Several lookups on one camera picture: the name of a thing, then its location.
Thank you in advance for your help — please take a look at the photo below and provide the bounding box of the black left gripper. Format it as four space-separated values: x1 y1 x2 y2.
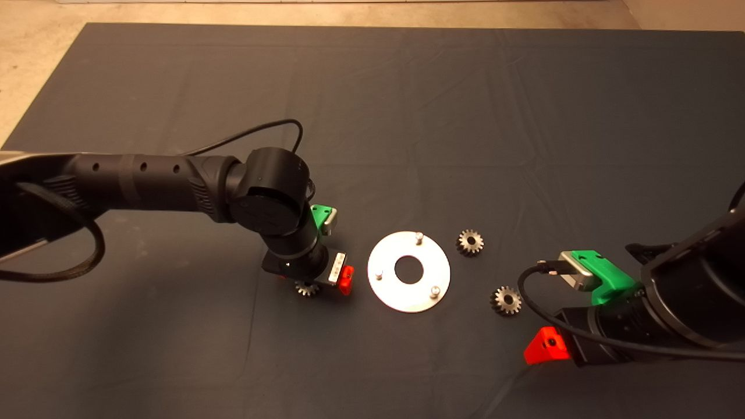
260 247 355 296

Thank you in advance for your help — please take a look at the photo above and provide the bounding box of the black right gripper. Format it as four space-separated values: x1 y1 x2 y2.
523 306 618 368

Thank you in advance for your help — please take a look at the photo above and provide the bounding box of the round metal carrier plate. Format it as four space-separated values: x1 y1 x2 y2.
367 230 452 314

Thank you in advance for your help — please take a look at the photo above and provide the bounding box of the dark grey table cloth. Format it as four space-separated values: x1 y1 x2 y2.
0 22 745 419

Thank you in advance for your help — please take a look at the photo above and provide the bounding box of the green left camera mount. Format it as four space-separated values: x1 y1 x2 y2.
310 204 336 237

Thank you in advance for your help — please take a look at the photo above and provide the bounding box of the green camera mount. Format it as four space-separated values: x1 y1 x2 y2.
310 204 336 237
570 249 637 307

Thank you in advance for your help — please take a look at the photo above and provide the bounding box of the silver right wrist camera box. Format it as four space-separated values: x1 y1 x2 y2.
557 250 601 292

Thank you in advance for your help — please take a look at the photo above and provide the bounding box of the green right camera mount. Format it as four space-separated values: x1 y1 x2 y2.
570 249 637 307

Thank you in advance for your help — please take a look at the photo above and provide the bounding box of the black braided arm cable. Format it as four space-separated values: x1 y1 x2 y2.
0 180 107 283

